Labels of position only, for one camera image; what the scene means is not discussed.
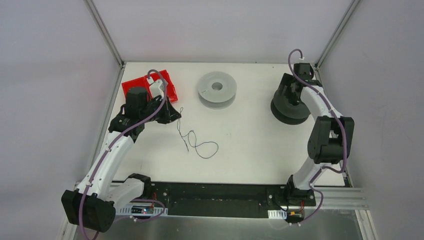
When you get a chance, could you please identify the dark grey spool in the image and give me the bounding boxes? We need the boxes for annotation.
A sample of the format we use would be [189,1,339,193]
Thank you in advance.
[270,80,311,125]

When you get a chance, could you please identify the thin black wire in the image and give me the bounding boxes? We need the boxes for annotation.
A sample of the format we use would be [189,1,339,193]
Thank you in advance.
[176,106,220,160]

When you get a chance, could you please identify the white perforated spool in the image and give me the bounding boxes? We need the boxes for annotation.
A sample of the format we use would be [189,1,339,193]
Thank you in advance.
[196,71,237,110]

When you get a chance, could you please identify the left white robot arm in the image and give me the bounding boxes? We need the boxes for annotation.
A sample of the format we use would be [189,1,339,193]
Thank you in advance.
[61,86,181,233]

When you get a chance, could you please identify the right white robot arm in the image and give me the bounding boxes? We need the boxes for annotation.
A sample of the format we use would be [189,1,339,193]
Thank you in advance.
[271,63,355,206]

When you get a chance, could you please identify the red plastic bin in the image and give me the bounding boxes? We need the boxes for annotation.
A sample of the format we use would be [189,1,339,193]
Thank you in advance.
[121,69,178,103]

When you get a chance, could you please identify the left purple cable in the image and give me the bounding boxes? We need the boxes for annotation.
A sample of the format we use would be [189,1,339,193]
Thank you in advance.
[78,69,168,240]

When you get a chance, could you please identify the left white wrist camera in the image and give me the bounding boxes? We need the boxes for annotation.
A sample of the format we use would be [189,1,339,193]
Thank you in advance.
[146,77,168,100]

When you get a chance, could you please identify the left white cable duct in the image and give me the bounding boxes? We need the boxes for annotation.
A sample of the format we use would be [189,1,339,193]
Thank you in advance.
[116,205,168,217]

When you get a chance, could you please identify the white cable duct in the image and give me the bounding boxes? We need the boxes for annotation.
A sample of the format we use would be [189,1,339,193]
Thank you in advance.
[267,210,287,220]
[116,205,168,217]

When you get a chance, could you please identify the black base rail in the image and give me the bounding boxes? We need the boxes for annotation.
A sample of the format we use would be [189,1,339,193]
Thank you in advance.
[144,181,316,219]

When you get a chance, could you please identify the right white cable duct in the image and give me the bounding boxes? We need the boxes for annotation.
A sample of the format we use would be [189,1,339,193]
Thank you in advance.
[267,210,287,220]

